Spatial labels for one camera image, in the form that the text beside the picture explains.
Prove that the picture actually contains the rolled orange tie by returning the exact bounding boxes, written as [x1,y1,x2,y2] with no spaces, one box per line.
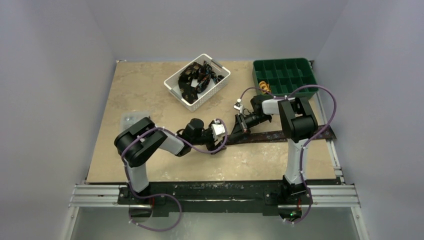
[258,80,272,95]

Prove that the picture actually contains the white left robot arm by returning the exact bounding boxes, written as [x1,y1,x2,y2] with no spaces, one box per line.
[114,117,229,205]

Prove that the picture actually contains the maroon blue floral tie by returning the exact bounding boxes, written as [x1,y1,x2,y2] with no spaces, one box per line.
[225,126,337,146]

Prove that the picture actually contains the clear plastic screw box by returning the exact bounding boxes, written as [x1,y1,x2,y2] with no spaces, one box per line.
[119,111,150,132]

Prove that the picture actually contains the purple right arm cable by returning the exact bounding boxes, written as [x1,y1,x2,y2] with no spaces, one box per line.
[238,84,339,225]

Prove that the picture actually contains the dark ties in basket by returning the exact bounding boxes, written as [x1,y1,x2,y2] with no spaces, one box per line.
[177,60,225,104]

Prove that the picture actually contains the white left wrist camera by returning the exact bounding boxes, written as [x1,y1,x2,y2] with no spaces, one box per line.
[210,118,227,141]

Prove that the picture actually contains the white perforated plastic basket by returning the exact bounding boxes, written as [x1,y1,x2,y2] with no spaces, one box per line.
[163,53,231,112]

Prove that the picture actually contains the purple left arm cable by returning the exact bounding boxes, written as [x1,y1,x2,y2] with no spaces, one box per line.
[119,118,229,200]

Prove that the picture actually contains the aluminium frame rail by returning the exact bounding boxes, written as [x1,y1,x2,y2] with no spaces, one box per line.
[68,59,371,240]

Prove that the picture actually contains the green compartment tray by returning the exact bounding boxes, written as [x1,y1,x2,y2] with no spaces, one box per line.
[252,58,317,97]

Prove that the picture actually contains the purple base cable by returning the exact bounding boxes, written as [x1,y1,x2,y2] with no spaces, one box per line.
[127,193,183,232]

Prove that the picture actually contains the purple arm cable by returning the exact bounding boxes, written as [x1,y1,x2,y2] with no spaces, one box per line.
[119,118,229,200]
[238,84,339,225]

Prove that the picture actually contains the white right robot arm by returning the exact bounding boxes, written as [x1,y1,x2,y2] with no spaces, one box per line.
[228,95,319,204]

